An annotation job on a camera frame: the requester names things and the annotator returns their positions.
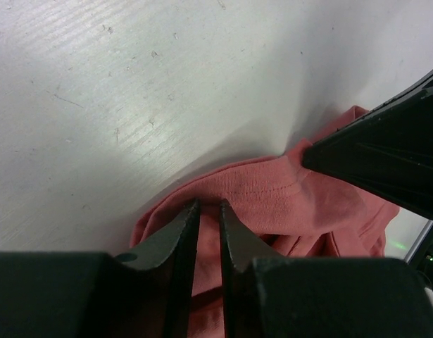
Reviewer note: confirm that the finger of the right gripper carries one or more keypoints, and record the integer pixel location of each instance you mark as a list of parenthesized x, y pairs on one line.
[(387, 152)]

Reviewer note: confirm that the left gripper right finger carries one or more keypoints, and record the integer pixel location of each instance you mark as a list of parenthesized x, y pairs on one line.
[(266, 294)]

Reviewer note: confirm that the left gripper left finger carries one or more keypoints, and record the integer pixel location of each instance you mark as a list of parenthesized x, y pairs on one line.
[(143, 292)]

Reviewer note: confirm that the pink t shirt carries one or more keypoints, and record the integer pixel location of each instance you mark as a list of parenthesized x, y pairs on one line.
[(294, 210)]

